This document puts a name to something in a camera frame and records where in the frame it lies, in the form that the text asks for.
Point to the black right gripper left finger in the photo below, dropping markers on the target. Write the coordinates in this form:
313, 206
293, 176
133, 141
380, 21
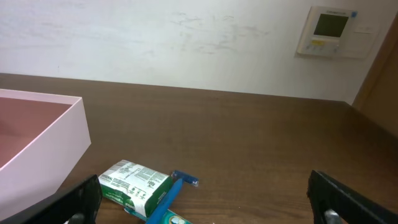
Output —
78, 204

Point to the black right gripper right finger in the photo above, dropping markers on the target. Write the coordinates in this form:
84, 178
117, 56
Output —
333, 202

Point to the green white soap packet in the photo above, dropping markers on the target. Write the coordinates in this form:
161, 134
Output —
135, 186

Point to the white square cardboard box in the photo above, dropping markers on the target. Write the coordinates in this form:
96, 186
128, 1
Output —
43, 136

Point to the blue disposable razor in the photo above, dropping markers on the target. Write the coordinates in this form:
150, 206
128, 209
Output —
162, 214

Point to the green toothpaste tube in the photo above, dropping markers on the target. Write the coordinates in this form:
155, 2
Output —
150, 207

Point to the brown wooden door frame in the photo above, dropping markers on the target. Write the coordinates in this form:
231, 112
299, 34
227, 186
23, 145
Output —
377, 97

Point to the white wall control panel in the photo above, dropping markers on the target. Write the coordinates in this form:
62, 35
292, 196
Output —
325, 31

